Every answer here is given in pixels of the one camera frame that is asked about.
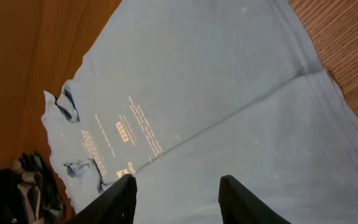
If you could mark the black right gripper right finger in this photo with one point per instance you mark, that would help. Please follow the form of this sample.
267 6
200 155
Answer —
240 206

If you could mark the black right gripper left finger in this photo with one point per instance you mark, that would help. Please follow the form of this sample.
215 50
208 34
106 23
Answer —
114 206

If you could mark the light blue printed t-shirt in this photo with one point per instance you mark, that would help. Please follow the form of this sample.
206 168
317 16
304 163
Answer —
181 93

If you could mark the black folded garment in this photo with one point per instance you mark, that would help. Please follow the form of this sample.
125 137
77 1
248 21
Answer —
11 209

